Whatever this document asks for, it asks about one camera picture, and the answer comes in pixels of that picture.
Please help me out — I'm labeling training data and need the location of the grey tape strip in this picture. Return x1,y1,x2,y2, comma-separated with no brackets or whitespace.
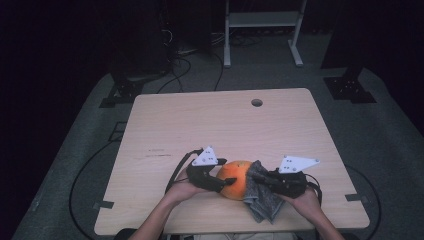
344,193,370,203
92,200,115,211

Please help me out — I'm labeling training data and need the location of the white metal stand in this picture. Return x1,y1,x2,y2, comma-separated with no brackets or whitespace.
223,0,308,69

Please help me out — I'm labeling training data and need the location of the hand-held gripper cable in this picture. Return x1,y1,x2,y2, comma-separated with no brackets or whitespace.
164,148,204,195
304,173,323,205

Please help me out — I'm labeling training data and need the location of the person's right hand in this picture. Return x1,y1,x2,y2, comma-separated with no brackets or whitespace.
279,187,324,222

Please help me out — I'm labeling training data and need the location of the left hand-held gripper cable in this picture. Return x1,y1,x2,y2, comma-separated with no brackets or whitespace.
164,148,204,195

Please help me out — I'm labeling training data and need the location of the black cable bundle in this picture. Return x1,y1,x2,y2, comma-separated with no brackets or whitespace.
155,54,193,95

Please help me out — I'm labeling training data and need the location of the grey cloth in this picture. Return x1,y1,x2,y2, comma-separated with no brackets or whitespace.
243,160,286,225

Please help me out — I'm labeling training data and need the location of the right hand-held gripper cable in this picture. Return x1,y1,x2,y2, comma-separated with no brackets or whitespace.
304,173,323,205

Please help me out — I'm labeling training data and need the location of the thin black cable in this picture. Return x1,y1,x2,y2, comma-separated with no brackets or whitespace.
212,51,225,92

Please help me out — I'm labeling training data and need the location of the person's left hand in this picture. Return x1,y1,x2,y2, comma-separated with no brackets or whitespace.
164,167,205,205

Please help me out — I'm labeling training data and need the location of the black stand base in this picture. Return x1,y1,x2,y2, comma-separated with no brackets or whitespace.
323,67,378,105
98,75,145,109

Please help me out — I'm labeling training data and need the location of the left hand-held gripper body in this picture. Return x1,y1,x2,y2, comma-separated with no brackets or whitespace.
185,145,228,194

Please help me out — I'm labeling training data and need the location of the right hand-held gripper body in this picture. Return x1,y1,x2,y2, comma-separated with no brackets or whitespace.
266,154,321,200

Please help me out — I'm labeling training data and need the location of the black floor cable loop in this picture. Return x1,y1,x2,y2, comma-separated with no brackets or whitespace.
68,139,123,240
344,164,383,240

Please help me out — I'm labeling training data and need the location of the orange plush toy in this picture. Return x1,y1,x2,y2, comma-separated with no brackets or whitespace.
215,160,254,202

